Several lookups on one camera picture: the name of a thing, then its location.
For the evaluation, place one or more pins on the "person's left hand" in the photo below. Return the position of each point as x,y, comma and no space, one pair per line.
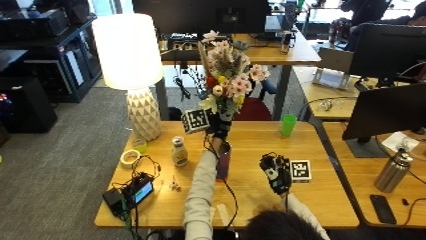
220,128

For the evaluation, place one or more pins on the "person's right hand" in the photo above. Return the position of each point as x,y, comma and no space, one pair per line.
276,175

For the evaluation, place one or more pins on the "artificial flower bouquet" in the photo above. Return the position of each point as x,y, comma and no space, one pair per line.
230,73

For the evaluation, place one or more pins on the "white marker cube left glove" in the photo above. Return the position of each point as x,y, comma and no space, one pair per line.
196,120

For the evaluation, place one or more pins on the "white marker cube glove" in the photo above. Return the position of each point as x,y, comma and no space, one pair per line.
300,170
196,120

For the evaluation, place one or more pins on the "red office chair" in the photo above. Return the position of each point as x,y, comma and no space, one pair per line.
253,110

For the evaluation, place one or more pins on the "white marker cube right glove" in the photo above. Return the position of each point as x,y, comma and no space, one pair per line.
300,170

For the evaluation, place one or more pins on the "purple vase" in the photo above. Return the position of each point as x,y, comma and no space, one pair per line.
224,163

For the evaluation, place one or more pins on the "green plastic cup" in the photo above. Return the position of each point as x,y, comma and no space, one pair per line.
288,125

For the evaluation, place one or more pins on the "white sauce bottle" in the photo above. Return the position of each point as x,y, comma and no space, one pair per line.
178,152

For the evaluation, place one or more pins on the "person's head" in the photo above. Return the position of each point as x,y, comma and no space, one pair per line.
280,226

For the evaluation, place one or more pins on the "small yellow-green cup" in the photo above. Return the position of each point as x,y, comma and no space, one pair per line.
140,145

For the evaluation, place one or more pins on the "small white figurine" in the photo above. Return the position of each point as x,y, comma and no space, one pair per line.
174,185

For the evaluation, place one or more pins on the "wooden background desk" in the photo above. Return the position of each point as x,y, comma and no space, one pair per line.
274,50

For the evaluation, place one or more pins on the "white tape roll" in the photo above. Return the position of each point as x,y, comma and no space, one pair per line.
129,158

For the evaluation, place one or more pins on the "grey tablet stand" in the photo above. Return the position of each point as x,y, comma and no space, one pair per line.
332,78

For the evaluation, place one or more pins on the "white table lamp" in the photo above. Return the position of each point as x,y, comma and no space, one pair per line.
130,56

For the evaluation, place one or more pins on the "steel water bottle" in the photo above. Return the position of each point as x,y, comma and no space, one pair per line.
393,171

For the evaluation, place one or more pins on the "black device with screen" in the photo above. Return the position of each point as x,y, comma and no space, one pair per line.
138,192

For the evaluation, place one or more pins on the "black smartphone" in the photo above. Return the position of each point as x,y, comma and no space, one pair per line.
382,209

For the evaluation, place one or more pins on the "white paper sheet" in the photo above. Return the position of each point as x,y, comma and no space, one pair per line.
399,140

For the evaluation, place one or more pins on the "large black monitor with stand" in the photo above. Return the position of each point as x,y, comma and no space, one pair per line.
386,113

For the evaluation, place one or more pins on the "wide black monitor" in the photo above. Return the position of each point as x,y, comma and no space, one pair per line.
200,15

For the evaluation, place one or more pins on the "black power box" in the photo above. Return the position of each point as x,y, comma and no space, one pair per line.
113,200

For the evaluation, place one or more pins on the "black shelf unit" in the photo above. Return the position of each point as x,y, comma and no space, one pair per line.
57,53

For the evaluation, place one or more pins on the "black cabinet box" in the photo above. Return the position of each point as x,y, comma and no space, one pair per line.
27,105

